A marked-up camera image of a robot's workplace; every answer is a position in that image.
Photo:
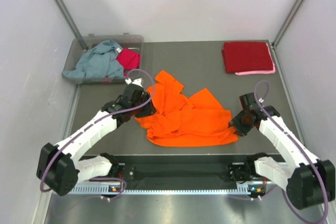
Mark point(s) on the folded dark red t shirt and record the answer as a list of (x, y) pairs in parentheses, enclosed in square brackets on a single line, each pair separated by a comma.
[(247, 56)]

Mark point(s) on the grey slotted cable duct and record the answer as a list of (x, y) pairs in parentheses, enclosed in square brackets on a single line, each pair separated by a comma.
[(115, 188)]

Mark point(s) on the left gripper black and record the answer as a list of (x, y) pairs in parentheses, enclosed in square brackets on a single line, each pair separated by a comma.
[(149, 109)]

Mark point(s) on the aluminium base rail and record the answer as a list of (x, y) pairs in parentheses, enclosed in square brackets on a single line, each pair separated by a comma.
[(185, 172)]

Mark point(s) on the grey blue t shirt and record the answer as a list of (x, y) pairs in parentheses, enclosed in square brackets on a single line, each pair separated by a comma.
[(99, 62)]

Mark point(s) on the orange t shirt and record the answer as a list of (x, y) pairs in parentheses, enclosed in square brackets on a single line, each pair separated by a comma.
[(181, 121)]

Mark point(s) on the clear grey plastic bin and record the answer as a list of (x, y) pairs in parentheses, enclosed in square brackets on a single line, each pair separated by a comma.
[(132, 42)]

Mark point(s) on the left corner aluminium post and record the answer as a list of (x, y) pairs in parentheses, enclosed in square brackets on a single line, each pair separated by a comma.
[(71, 23)]

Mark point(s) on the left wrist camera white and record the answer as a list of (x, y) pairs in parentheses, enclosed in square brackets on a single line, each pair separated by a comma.
[(137, 81)]

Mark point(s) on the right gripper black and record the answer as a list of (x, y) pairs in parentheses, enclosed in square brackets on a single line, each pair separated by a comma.
[(240, 130)]

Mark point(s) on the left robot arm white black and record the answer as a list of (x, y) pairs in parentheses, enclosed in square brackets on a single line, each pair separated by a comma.
[(61, 166)]

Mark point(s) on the corner aluminium post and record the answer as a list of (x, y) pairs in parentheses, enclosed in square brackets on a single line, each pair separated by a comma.
[(287, 22), (71, 23)]

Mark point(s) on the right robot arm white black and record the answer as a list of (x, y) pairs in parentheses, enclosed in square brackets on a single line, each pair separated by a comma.
[(305, 178)]

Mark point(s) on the right corner aluminium post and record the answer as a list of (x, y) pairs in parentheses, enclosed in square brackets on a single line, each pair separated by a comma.
[(287, 22)]

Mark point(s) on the magenta t shirt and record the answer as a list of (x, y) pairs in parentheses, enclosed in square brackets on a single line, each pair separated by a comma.
[(129, 59)]

